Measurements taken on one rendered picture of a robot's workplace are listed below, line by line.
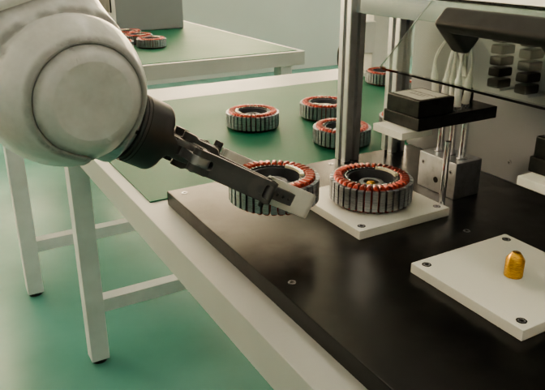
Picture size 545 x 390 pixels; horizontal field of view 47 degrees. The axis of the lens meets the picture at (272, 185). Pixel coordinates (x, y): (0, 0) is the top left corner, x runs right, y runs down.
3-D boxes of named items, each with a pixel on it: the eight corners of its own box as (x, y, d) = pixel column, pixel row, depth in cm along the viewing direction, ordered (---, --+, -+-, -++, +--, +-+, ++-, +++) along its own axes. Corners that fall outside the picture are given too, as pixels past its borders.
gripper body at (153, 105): (155, 100, 61) (229, 134, 66) (128, 84, 68) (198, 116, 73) (123, 168, 62) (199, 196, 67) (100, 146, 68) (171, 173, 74)
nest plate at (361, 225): (358, 240, 76) (359, 231, 76) (294, 199, 88) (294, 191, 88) (448, 216, 83) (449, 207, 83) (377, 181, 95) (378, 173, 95)
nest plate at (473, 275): (521, 341, 57) (523, 330, 56) (409, 272, 69) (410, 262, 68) (620, 298, 64) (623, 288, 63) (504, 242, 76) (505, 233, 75)
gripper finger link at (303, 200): (268, 174, 69) (272, 176, 68) (313, 194, 73) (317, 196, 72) (256, 199, 69) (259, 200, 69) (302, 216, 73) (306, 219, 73)
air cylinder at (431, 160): (452, 200, 88) (457, 163, 86) (416, 183, 94) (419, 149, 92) (478, 193, 91) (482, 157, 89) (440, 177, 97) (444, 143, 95)
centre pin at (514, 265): (514, 280, 64) (517, 258, 64) (499, 273, 66) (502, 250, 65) (526, 276, 65) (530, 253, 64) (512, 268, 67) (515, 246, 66)
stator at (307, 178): (255, 225, 70) (255, 195, 69) (213, 193, 79) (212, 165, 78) (336, 207, 75) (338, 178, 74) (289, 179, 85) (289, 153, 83)
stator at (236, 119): (272, 117, 138) (272, 101, 137) (285, 131, 128) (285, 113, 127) (222, 121, 136) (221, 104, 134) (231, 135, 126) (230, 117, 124)
